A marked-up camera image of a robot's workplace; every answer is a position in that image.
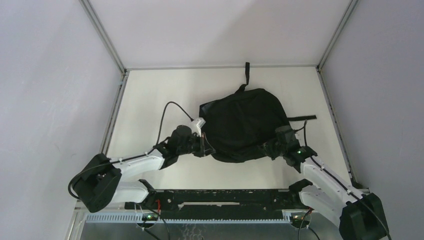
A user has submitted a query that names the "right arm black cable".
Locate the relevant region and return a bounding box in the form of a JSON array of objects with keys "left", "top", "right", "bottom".
[{"left": 294, "top": 119, "right": 393, "bottom": 240}]

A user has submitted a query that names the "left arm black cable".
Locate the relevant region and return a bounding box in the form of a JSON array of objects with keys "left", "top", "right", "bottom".
[{"left": 67, "top": 101, "right": 196, "bottom": 200}]

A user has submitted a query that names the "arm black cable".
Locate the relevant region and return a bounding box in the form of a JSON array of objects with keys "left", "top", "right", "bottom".
[
  {"left": 67, "top": 101, "right": 196, "bottom": 200},
  {"left": 294, "top": 119, "right": 393, "bottom": 240}
]

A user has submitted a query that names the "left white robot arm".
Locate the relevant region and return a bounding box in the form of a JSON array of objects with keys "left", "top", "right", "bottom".
[{"left": 67, "top": 117, "right": 215, "bottom": 213}]

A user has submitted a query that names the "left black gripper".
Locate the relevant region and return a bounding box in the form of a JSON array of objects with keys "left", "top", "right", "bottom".
[{"left": 177, "top": 131, "right": 215, "bottom": 158}]

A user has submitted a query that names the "black student backpack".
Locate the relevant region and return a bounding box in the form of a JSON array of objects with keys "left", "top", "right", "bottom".
[{"left": 199, "top": 62, "right": 317, "bottom": 163}]

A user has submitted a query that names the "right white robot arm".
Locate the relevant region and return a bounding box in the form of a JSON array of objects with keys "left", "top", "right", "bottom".
[{"left": 264, "top": 125, "right": 392, "bottom": 240}]

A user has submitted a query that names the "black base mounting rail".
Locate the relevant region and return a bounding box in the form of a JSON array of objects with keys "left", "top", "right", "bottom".
[{"left": 124, "top": 189, "right": 308, "bottom": 218}]

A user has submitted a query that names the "white slotted cable duct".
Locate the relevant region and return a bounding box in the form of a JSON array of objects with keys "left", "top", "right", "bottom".
[{"left": 85, "top": 212, "right": 292, "bottom": 224}]

